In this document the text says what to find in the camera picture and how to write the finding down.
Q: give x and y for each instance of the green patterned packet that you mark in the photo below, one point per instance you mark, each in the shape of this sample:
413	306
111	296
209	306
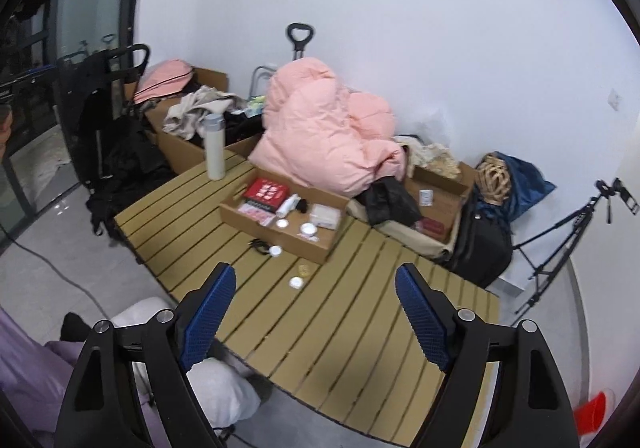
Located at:
257	105

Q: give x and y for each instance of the person's leg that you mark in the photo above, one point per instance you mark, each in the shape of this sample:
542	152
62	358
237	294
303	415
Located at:
220	388
135	315

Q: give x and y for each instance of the black camera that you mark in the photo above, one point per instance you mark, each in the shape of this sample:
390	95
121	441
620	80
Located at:
622	198

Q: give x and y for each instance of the small white lid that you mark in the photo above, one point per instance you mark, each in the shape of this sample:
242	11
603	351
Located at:
296	283

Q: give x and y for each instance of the small black pouch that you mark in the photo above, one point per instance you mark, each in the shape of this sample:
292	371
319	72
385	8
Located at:
301	205

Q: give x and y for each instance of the black suitcase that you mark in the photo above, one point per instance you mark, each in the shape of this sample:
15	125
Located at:
480	248

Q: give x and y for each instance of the purple jacket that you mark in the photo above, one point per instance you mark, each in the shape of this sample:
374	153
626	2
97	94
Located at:
30	368

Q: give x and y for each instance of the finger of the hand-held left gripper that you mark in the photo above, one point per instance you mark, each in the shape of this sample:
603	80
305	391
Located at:
35	72

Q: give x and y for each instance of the white thermos bottle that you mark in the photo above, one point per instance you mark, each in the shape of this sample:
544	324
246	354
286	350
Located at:
215	152

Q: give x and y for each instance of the white tube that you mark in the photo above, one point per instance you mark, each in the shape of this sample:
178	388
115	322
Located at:
286	206

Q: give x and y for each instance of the small white round jar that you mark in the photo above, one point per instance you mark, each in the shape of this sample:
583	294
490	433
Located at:
275	252
308	229
283	224

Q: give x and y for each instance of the glass door black frame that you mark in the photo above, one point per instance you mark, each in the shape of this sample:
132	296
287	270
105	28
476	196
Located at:
75	2

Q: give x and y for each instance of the pink down jacket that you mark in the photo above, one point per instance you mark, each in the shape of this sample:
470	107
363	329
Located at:
320	137

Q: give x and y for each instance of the person's left hand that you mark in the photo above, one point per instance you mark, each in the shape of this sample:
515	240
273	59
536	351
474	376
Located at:
4	127

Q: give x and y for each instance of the black bag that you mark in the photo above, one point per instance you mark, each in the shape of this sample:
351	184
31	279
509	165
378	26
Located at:
390	203

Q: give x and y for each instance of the black tripod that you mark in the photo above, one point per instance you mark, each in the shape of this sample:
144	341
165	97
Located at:
560	243

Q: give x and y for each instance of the black jacket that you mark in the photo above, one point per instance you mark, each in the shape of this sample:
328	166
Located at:
130	167

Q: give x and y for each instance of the large cardboard box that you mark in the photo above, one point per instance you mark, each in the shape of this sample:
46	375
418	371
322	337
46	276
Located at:
185	150

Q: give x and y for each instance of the beige clothes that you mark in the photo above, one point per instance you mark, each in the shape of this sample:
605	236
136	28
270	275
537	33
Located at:
195	112

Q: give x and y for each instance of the red packet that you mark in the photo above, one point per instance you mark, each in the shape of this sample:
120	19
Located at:
430	227

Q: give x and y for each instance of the red plastic container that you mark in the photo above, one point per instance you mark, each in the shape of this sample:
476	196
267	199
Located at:
595	415

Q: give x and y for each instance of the clear plastic bag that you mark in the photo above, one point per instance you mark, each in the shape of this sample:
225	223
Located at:
427	125

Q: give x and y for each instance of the black folding trolley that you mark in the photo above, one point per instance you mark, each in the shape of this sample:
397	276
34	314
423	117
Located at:
95	92

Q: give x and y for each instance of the red box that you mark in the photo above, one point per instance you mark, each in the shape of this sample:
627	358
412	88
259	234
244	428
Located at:
267	193

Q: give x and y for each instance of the cream lace cloth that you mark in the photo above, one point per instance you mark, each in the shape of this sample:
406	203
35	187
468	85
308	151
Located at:
435	157

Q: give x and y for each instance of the pink card packet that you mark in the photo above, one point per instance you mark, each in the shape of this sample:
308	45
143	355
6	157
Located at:
255	214

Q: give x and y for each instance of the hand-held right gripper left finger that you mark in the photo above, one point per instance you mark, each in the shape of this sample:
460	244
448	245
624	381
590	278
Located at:
207	315

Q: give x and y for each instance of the white labelled packet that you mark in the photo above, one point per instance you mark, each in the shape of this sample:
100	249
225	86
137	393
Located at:
325	217

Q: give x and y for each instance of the shallow cardboard tray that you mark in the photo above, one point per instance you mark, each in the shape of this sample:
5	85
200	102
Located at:
310	248

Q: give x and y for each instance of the pink backpack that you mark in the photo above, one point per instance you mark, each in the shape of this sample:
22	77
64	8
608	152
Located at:
162	80

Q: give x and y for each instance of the cardboard box with flaps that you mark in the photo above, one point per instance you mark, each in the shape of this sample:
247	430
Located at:
445	203

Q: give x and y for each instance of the blue bag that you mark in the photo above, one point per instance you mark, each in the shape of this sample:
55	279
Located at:
530	188

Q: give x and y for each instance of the white metal frame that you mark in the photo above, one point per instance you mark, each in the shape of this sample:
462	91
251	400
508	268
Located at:
257	75

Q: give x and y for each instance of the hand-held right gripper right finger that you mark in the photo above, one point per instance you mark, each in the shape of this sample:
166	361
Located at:
422	323

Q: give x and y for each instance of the person's left leg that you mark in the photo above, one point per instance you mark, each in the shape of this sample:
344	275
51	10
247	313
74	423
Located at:
135	315

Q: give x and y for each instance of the slatted folding table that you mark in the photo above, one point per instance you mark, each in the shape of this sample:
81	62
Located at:
350	328

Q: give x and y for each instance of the white wall socket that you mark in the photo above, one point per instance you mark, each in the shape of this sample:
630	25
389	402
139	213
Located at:
614	98

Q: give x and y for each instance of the small white card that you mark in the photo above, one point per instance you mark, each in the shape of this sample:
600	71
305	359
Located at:
427	198

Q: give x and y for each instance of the person's right leg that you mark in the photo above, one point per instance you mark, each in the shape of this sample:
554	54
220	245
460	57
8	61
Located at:
220	388

